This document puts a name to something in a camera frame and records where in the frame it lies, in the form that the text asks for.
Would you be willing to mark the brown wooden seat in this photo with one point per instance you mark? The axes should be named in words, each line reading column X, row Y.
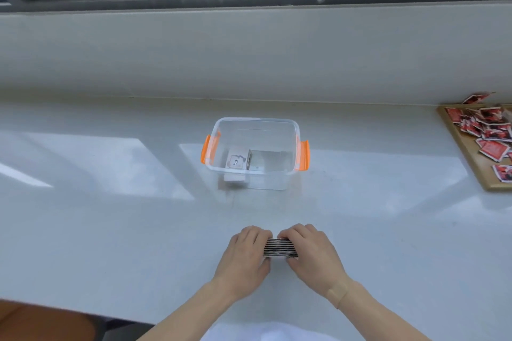
column 40, row 322

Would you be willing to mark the person's right thumb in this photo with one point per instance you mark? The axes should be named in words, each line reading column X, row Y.
column 295, row 266

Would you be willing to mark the person's white clothing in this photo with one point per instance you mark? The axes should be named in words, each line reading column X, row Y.
column 288, row 332

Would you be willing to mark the pile of red sachets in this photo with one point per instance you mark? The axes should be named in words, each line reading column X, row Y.
column 492, row 133

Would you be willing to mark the person's left forearm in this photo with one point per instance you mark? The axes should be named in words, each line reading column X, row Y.
column 192, row 314

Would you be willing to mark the beige wrist plaster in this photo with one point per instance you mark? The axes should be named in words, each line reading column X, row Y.
column 336, row 297

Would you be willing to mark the person's right hand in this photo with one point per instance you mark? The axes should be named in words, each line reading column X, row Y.
column 316, row 259

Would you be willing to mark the stack of white pink sachets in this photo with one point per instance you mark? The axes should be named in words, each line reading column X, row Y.
column 236, row 160

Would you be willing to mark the wooden tray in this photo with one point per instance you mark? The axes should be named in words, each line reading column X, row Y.
column 486, row 179

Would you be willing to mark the person's left thumb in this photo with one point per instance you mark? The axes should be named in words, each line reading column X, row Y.
column 265, row 266

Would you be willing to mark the person's left hand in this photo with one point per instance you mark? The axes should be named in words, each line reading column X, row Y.
column 240, row 260

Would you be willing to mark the clear plastic box orange latches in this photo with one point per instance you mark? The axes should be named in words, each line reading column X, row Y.
column 280, row 177

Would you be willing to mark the bundle of sachets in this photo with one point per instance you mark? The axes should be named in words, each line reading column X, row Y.
column 280, row 249

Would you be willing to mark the person's right forearm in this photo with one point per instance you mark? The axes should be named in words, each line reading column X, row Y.
column 372, row 314

